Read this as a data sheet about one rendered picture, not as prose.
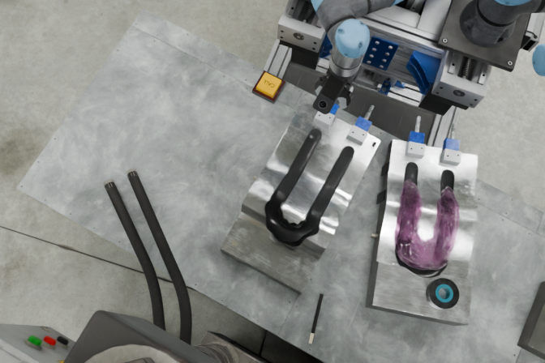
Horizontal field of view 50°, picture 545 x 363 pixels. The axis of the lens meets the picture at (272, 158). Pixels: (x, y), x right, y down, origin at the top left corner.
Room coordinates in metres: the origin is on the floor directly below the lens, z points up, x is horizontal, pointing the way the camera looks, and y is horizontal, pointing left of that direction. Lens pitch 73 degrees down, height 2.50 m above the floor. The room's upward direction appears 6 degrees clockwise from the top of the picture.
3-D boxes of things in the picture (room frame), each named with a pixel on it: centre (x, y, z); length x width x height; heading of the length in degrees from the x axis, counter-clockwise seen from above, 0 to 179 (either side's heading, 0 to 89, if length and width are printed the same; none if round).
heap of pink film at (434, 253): (0.36, -0.45, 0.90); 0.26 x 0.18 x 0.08; 175
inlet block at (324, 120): (0.69, -0.16, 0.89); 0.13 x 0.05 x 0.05; 158
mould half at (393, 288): (0.36, -0.46, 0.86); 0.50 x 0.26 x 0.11; 175
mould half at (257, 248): (0.42, -0.10, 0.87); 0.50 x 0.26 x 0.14; 158
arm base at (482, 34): (0.93, -0.57, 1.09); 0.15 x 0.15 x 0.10
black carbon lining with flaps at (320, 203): (0.43, -0.11, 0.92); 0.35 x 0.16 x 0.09; 158
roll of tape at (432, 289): (0.17, -0.49, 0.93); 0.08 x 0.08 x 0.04
